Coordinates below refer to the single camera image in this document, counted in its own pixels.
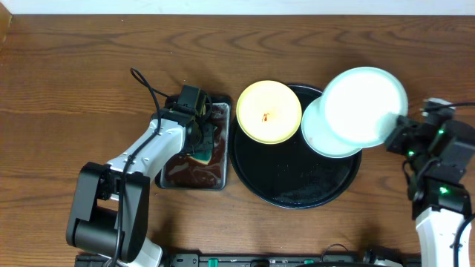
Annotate green scrub sponge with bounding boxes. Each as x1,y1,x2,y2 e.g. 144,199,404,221
191,149,212,165

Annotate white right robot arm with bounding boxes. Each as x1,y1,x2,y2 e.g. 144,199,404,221
384,115,474,266

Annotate pale green plate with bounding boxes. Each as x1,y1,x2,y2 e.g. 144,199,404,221
301,97,362,159

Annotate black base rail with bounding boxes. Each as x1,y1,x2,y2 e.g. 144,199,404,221
73,243,422,267

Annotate black rectangular tray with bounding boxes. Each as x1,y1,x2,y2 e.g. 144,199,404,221
154,94,233,191

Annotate yellow plate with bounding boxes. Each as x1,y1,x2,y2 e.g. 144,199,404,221
236,80,302,145

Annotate round black tray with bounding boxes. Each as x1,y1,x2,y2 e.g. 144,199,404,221
227,83,363,210

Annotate light blue plate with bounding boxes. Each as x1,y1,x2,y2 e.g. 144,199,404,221
319,67,408,148

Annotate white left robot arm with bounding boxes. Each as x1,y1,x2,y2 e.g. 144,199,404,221
66,102,213,266

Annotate metal water tray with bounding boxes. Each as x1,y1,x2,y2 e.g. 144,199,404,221
159,102,230,189

